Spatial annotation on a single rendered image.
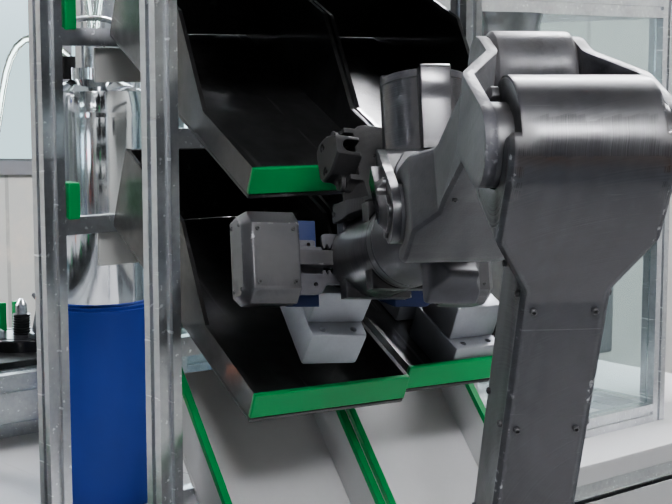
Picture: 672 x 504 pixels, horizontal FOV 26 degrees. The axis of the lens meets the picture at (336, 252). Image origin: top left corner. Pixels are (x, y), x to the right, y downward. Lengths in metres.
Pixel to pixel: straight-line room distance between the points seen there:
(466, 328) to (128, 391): 0.85
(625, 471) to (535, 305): 1.66
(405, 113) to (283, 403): 0.26
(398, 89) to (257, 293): 0.16
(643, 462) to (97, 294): 0.89
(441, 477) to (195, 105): 0.40
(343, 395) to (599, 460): 1.18
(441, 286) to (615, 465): 1.39
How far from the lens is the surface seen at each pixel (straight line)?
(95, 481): 1.96
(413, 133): 0.90
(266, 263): 0.95
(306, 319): 1.04
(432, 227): 0.80
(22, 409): 2.38
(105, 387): 1.93
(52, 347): 1.26
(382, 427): 1.28
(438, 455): 1.29
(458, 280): 0.87
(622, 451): 2.28
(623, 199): 0.59
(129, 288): 1.93
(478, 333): 1.17
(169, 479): 1.14
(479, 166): 0.59
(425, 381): 1.15
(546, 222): 0.59
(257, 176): 1.01
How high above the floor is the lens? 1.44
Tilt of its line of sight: 7 degrees down
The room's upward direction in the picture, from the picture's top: straight up
